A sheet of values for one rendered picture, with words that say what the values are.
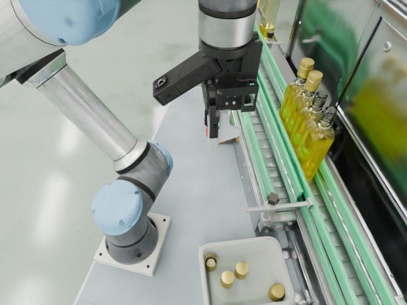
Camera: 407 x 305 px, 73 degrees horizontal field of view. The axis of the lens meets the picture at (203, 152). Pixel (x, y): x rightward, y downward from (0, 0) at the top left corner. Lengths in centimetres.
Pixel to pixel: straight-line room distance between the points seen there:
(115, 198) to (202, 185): 39
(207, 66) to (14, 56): 24
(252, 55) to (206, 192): 63
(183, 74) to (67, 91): 32
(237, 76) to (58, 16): 26
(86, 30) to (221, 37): 17
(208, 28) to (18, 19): 21
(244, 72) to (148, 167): 39
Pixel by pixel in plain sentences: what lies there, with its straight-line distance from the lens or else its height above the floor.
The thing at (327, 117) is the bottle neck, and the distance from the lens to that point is 71.
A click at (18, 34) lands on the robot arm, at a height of 143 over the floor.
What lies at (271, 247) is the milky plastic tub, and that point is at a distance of 84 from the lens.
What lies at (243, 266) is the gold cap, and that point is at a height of 81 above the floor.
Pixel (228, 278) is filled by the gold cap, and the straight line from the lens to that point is 79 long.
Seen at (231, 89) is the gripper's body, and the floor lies 132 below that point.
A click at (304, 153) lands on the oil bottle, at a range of 79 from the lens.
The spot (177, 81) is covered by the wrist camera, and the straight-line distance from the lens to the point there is 42.
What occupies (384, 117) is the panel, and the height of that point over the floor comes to 113.
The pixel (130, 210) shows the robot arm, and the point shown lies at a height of 101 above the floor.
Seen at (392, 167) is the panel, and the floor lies 106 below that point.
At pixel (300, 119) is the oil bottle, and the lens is 80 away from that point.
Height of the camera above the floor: 158
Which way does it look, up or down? 51 degrees down
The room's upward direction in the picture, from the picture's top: straight up
